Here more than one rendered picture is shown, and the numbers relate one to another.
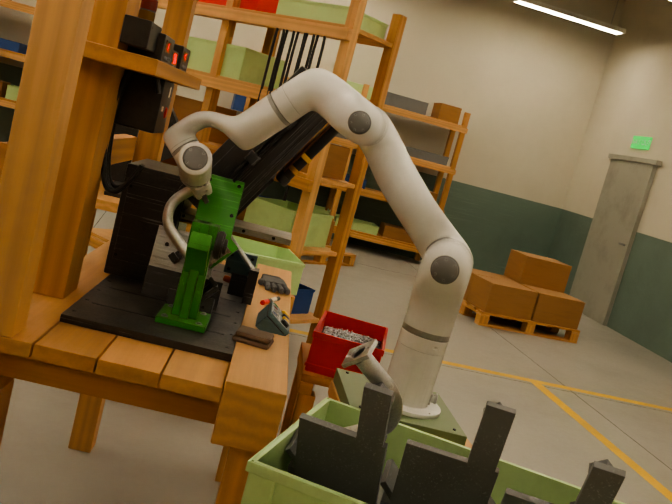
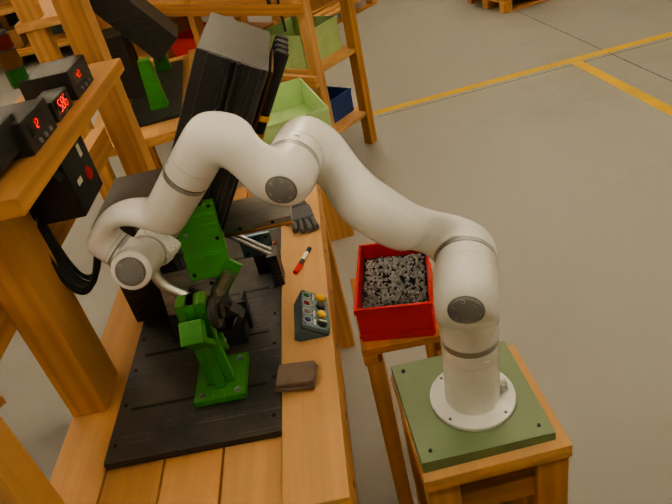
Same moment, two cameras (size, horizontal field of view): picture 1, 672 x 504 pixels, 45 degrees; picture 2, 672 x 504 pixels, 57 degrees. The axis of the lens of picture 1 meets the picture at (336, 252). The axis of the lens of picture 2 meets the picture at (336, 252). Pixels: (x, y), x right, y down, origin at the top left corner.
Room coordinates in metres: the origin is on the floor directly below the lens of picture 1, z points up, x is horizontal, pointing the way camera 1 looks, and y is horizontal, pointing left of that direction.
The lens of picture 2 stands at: (0.98, -0.17, 1.98)
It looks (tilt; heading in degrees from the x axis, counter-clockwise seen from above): 34 degrees down; 8
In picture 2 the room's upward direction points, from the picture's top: 13 degrees counter-clockwise
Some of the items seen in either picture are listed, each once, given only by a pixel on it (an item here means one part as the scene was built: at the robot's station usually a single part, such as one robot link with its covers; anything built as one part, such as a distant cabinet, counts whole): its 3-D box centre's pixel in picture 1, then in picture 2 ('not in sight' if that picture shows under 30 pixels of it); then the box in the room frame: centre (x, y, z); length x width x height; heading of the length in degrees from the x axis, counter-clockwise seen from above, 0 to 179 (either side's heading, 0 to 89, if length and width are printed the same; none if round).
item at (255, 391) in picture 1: (262, 332); (309, 300); (2.46, 0.16, 0.82); 1.50 x 0.14 x 0.15; 5
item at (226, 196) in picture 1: (218, 211); (202, 234); (2.37, 0.37, 1.17); 0.13 x 0.12 x 0.20; 5
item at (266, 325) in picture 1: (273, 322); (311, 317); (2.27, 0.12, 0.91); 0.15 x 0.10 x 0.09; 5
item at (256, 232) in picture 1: (230, 225); (226, 219); (2.52, 0.34, 1.11); 0.39 x 0.16 x 0.03; 95
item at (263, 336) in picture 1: (253, 336); (296, 375); (2.06, 0.15, 0.91); 0.10 x 0.08 x 0.03; 87
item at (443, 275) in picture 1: (439, 289); (467, 304); (1.91, -0.26, 1.19); 0.19 x 0.12 x 0.24; 171
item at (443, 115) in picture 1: (338, 161); not in sight; (11.15, 0.29, 1.12); 3.16 x 0.54 x 2.24; 102
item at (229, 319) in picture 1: (179, 291); (214, 301); (2.44, 0.44, 0.89); 1.10 x 0.42 x 0.02; 5
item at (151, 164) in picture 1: (154, 219); (154, 243); (2.53, 0.58, 1.07); 0.30 x 0.18 x 0.34; 5
